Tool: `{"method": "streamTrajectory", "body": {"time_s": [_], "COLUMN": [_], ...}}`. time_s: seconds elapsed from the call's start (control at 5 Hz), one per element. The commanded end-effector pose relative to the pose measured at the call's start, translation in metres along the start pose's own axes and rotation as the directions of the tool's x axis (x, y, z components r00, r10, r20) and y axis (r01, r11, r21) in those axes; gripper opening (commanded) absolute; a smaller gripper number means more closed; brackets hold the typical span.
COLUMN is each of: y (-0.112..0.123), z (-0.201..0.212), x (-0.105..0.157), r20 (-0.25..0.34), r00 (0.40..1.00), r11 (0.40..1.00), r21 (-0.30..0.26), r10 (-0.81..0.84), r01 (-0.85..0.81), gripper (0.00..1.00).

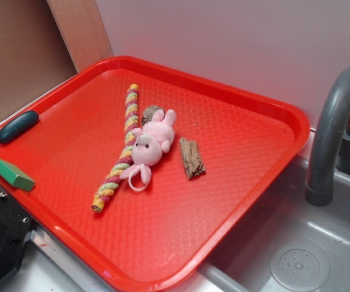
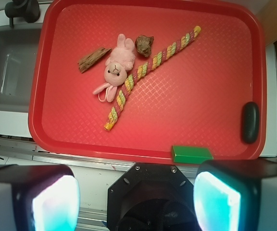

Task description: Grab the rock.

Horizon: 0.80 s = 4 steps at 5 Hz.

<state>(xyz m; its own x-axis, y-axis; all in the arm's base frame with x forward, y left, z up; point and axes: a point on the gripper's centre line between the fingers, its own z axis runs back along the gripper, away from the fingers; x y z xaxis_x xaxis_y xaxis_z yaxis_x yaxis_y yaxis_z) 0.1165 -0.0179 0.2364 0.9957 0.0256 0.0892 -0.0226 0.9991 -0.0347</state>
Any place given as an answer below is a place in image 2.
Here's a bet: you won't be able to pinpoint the multicolour twisted rope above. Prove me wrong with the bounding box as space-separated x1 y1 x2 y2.
104 25 202 132

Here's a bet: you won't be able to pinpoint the black faucet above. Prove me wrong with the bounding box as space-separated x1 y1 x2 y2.
4 0 40 28

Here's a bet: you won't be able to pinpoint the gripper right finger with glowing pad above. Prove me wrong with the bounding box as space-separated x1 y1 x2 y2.
193 158 277 231

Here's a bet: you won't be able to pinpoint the grey sink basin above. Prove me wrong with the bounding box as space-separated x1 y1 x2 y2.
0 23 42 113

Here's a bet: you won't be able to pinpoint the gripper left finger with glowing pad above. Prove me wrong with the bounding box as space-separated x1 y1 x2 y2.
0 164 80 231

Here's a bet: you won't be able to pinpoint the black octagonal mount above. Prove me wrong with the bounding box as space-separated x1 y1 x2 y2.
107 163 201 231

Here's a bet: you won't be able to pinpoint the red plastic tray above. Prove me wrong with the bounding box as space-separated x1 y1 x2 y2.
29 0 266 164

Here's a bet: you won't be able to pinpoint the brown wood bark piece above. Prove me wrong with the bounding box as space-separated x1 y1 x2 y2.
78 47 112 73

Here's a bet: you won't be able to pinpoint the pink plush bunny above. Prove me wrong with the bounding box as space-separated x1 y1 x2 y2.
93 34 136 103

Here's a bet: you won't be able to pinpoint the black oval stone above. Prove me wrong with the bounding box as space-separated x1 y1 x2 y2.
241 102 260 144

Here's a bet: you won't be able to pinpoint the brown rock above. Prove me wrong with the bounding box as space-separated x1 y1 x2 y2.
135 35 154 58

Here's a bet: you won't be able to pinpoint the green rectangular block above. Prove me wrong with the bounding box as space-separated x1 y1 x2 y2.
171 145 213 164

